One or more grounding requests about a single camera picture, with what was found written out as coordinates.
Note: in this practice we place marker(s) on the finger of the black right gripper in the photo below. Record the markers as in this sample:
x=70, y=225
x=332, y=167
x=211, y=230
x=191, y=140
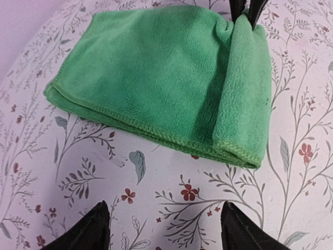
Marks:
x=255, y=9
x=236, y=8

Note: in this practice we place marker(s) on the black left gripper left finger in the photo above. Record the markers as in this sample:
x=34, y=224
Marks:
x=90, y=232

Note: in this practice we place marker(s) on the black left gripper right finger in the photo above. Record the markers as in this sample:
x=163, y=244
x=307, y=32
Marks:
x=239, y=232

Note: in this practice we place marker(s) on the green microfiber towel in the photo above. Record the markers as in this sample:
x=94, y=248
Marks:
x=181, y=76

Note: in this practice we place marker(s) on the floral patterned table mat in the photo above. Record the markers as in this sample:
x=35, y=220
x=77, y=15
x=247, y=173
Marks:
x=55, y=166

